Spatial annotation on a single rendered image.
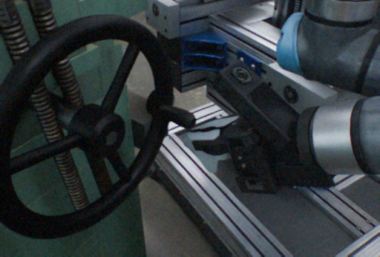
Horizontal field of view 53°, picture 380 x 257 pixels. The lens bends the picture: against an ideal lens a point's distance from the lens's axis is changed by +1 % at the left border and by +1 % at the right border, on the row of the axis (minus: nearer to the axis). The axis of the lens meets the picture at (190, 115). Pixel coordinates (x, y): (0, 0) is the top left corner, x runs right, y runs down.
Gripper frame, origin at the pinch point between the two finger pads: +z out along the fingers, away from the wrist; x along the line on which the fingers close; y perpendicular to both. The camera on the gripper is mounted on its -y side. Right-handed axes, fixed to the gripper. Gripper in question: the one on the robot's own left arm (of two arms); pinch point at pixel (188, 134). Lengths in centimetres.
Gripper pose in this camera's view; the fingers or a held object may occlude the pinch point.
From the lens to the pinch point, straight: 54.0
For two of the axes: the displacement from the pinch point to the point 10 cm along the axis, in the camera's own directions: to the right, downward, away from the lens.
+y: 4.1, 8.7, 2.7
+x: 5.9, -4.8, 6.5
